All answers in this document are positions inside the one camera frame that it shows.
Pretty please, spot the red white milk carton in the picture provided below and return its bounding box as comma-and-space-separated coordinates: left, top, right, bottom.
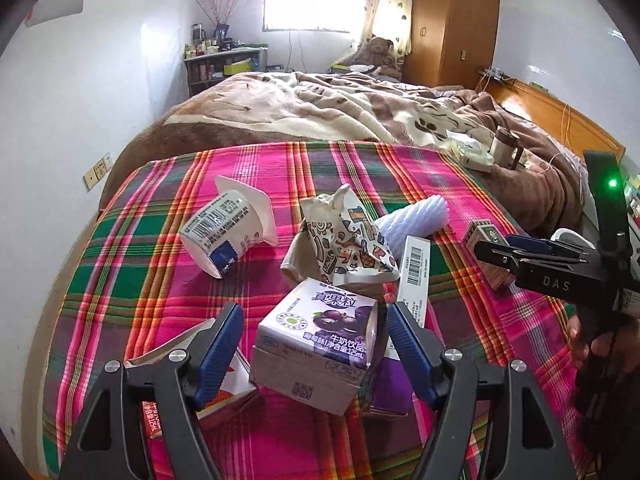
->
125, 318, 259, 431

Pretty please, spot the patterned paper bag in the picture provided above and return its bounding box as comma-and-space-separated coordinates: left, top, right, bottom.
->
281, 184, 399, 298

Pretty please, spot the white round trash bin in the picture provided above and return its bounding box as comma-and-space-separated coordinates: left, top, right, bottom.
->
550, 228, 596, 249

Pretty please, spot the person's right hand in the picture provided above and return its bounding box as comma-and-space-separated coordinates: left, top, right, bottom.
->
567, 314, 590, 370

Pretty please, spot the purple milk drink carton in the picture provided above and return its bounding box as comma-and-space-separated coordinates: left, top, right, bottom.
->
250, 278, 378, 416

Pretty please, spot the green white small carton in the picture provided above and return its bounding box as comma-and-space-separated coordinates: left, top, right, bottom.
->
462, 219, 515, 290

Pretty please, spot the purple white medicine box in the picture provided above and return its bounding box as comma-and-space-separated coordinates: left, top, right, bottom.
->
366, 235, 433, 418

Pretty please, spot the brown beige bed blanket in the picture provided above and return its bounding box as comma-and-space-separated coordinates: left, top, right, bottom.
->
99, 72, 588, 237

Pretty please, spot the wooden headboard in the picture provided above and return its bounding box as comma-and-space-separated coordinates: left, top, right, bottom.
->
478, 78, 626, 162

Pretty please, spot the brown white thermos mug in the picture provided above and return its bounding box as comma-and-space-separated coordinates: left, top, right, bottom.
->
490, 127, 524, 170

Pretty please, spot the white yogurt cup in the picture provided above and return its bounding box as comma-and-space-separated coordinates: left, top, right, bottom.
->
179, 176, 278, 280

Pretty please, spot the white tissue pack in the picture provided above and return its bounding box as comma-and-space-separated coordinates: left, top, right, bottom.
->
446, 131, 495, 174

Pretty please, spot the pink plaid tablecloth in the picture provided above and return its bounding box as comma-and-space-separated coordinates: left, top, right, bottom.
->
42, 142, 590, 479

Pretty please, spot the wooden wardrobe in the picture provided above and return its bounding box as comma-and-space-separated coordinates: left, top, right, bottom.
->
402, 0, 500, 89

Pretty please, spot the small cluttered shelf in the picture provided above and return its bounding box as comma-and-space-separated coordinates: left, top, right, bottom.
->
183, 23, 268, 96

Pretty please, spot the brown teddy bear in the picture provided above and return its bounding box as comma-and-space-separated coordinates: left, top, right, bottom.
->
346, 36, 401, 80

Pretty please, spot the vase with dry branches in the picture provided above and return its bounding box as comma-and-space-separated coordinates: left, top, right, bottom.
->
195, 0, 241, 39

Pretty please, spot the wall power socket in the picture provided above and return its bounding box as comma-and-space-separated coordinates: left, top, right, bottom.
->
82, 154, 113, 191

